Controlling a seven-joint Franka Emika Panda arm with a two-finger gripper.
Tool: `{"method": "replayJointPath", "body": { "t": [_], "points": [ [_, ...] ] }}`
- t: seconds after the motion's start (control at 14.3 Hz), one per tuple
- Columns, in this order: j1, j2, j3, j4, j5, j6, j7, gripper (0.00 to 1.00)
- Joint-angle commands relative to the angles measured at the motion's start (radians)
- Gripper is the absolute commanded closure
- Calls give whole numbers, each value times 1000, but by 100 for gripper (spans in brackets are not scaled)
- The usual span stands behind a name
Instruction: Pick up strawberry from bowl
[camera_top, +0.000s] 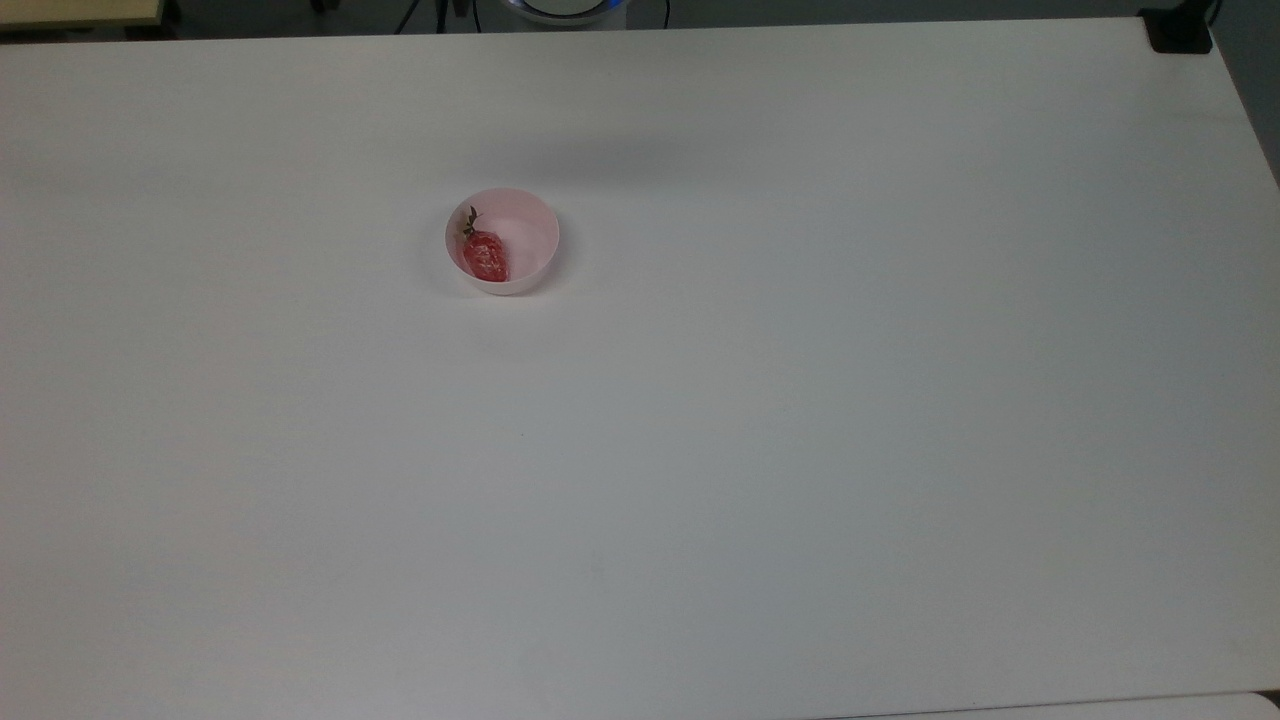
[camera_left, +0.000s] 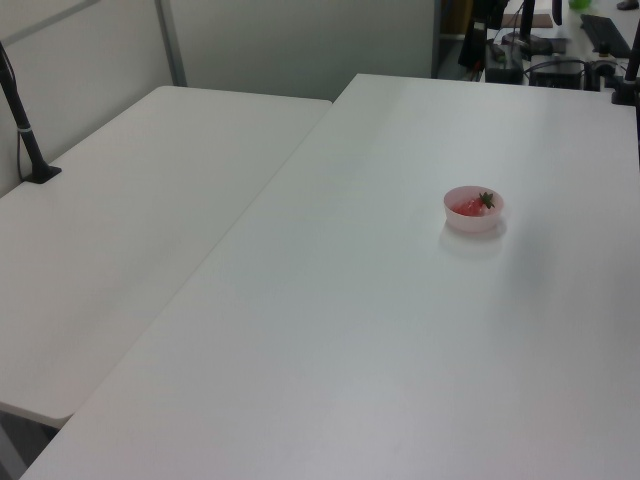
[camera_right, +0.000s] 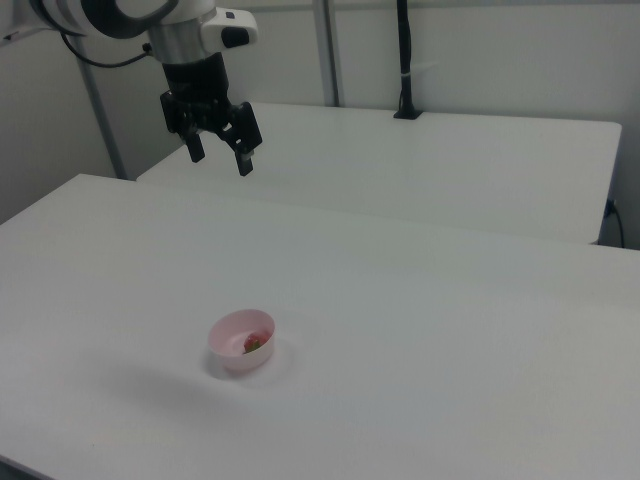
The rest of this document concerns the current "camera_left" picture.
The green round object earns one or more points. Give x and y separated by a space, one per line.
581 3

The pink plastic bowl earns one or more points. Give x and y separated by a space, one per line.
470 224

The black keyboard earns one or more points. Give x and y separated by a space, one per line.
606 35

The red toy strawberry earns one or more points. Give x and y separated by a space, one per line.
469 208

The black monitor stand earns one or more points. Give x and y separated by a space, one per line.
525 37

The grey table leg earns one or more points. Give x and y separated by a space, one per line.
11 450

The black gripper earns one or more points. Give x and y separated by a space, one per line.
484 12

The black electronics box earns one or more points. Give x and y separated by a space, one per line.
557 75

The black camera pole with clamp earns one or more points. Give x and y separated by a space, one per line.
22 117
627 82

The black box with green stripe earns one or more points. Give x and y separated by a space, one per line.
504 67

